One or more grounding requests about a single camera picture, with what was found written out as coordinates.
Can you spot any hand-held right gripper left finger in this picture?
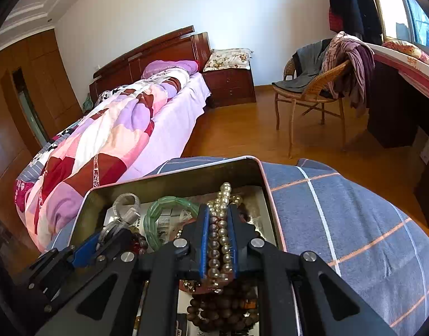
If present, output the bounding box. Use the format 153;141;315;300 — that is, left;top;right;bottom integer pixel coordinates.
34;205;212;336

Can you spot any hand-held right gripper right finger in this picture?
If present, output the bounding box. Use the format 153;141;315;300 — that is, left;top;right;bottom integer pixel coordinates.
228;205;399;336

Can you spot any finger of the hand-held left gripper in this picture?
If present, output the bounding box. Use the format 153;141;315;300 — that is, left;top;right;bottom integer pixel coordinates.
95;229;140;269
27;233;105;288

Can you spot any pearl bead necklace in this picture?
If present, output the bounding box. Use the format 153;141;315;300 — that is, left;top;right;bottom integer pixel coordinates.
178;182;236;293

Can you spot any wide silver bangle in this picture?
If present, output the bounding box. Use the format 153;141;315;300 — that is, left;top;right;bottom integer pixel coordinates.
102;192;141;240

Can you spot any green translucent bangle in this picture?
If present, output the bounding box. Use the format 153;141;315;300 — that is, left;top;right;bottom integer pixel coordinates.
144;196;201;253

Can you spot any pink tin box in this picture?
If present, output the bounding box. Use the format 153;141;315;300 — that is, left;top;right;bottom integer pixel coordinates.
70;157;302;336

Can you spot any printed paper card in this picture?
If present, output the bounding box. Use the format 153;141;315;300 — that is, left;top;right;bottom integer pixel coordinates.
155;206;201;244

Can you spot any patchwork quilt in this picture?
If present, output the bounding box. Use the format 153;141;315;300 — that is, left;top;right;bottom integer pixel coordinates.
14;70;187;249

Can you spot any blue plaid tablecloth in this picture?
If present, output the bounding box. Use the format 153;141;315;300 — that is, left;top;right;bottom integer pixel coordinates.
46;157;429;336

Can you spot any bed with pink sheet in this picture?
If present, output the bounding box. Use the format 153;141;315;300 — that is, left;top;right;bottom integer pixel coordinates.
13;25;212;253

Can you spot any black white patterned cloth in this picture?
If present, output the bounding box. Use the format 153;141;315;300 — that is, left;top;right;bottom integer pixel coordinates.
95;86;138;107

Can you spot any dark wooden nightstand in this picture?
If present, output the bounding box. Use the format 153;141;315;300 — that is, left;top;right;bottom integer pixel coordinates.
202;67;257;109

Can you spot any brown wooden wardrobe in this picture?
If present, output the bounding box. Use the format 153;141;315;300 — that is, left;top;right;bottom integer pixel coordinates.
0;30;84;197

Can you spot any wicker chair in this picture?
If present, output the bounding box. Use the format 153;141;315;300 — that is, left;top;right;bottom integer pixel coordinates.
273;56;353;159

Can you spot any purple pillow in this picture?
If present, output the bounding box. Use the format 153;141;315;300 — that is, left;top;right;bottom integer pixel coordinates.
142;59;199;79

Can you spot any floral pillow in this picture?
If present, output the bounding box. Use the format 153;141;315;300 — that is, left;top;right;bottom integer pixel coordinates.
202;48;253;71

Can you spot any grey garment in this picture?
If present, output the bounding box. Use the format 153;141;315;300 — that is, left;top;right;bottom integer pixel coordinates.
272;40;332;93

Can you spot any dark wooden headboard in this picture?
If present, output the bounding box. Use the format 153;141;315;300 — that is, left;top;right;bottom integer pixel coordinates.
89;25;212;104

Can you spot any dark wooden desk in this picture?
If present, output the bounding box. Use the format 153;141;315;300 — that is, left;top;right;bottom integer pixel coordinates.
367;44;429;228

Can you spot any purple plaid shirt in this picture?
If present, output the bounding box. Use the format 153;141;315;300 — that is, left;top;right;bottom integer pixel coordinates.
321;31;375;118

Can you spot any red white desk cloth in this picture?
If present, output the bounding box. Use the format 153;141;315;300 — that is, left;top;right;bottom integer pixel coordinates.
370;44;429;104

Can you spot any pink floral cushion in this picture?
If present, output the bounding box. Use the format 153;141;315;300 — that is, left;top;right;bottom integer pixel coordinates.
382;40;429;69

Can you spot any black hanging coat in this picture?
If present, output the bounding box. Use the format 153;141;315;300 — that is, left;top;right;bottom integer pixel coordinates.
328;0;383;44

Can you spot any window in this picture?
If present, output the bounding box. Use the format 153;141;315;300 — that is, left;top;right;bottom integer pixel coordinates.
367;0;429;48

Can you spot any dark red bead bracelet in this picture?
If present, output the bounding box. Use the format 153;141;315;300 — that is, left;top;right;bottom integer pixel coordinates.
129;227;150;254

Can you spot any brown wooden bead bracelet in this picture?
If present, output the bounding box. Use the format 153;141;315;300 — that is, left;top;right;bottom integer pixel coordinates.
186;280;261;334

